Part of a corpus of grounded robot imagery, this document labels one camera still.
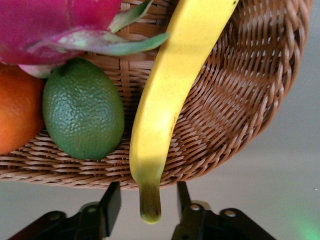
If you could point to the green avocado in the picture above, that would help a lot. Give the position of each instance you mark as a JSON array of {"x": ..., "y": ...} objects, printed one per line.
[{"x": 82, "y": 112}]

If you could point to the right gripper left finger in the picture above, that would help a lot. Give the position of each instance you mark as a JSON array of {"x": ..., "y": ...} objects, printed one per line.
[{"x": 110, "y": 207}]

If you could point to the pink dragon fruit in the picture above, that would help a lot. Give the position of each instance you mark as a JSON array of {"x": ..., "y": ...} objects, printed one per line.
[{"x": 50, "y": 25}]

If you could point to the orange mandarin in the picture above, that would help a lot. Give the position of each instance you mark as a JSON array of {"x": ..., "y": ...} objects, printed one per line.
[{"x": 17, "y": 112}]

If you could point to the yellow banana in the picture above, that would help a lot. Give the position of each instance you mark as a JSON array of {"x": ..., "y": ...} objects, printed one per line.
[{"x": 170, "y": 87}]

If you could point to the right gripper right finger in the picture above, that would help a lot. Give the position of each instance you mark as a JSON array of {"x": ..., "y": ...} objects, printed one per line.
[{"x": 186, "y": 215}]

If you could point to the brown wicker basket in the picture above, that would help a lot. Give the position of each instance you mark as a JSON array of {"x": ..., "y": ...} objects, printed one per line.
[{"x": 237, "y": 100}]

